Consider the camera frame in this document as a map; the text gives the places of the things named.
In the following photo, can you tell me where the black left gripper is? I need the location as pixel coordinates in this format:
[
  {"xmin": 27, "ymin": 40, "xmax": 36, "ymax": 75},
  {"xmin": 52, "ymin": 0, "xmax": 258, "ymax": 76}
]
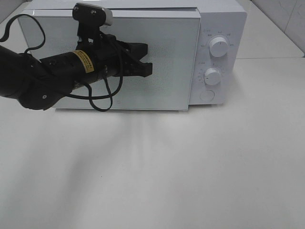
[{"xmin": 77, "ymin": 33, "xmax": 153, "ymax": 85}]

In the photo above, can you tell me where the white microwave door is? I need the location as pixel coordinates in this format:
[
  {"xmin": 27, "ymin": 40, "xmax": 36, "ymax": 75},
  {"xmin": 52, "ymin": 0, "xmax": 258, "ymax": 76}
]
[{"xmin": 19, "ymin": 9, "xmax": 201, "ymax": 110}]

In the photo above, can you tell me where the round door release button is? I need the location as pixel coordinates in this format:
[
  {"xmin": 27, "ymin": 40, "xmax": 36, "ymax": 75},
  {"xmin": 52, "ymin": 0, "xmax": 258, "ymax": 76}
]
[{"xmin": 200, "ymin": 90, "xmax": 215, "ymax": 103}]

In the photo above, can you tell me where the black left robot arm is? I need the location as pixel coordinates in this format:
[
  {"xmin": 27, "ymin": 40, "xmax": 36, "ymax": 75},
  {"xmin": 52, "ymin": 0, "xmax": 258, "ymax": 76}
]
[{"xmin": 0, "ymin": 32, "xmax": 153, "ymax": 110}]

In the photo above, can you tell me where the lower white dial knob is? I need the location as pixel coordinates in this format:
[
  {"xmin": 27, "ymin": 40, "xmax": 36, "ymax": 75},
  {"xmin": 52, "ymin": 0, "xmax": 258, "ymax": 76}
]
[{"xmin": 203, "ymin": 68, "xmax": 222, "ymax": 86}]

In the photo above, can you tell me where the white dial knob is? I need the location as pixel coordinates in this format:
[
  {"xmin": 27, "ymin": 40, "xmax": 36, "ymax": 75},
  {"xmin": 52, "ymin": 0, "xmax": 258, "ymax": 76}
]
[
  {"xmin": 203, "ymin": 68, "xmax": 222, "ymax": 86},
  {"xmin": 208, "ymin": 35, "xmax": 229, "ymax": 58}
]

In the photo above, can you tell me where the upper white dial knob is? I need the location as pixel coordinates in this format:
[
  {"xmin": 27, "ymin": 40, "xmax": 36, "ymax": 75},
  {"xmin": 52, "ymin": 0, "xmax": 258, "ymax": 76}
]
[{"xmin": 208, "ymin": 35, "xmax": 229, "ymax": 58}]

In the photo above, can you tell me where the white microwave oven body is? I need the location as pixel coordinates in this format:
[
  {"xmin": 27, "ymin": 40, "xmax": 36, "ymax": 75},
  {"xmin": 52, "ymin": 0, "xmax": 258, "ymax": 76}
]
[{"xmin": 21, "ymin": 0, "xmax": 247, "ymax": 108}]

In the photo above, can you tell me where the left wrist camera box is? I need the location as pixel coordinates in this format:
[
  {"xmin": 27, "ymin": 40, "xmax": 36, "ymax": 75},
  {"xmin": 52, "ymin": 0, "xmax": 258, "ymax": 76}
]
[{"xmin": 72, "ymin": 2, "xmax": 113, "ymax": 43}]

